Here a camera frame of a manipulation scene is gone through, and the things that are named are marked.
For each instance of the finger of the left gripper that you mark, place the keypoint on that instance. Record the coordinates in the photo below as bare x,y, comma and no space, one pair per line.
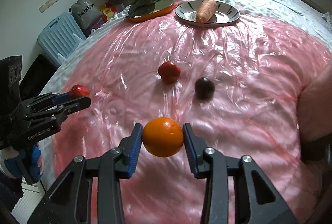
46,101
58,112

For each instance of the orange tray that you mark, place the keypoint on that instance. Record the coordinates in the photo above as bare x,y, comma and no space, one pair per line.
162,8

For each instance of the striped white plate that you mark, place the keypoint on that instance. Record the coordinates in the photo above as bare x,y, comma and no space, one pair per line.
224,15

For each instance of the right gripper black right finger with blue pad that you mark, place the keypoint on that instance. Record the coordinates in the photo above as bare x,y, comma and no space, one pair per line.
256,198

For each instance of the dark purple plum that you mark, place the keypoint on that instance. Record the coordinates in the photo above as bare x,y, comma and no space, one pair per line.
204,88

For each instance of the large orange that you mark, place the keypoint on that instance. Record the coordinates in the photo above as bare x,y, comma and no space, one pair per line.
162,137

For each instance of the green leafy vegetable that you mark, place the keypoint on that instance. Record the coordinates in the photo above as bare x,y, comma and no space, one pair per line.
141,7

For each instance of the blue gloved hand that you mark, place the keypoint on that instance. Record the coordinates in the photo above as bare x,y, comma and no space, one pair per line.
27,163

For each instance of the small red apple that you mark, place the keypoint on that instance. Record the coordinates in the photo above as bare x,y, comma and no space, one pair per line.
78,90

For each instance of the grey shopping bag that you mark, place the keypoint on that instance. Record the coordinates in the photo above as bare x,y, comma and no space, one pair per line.
85,13

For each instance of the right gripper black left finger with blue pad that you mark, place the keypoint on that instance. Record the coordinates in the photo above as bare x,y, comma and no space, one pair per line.
69,198

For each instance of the pink plastic sheet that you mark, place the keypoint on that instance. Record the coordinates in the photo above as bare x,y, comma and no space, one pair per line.
186,109

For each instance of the orange carrot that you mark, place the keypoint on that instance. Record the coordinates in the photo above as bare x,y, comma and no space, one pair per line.
206,10

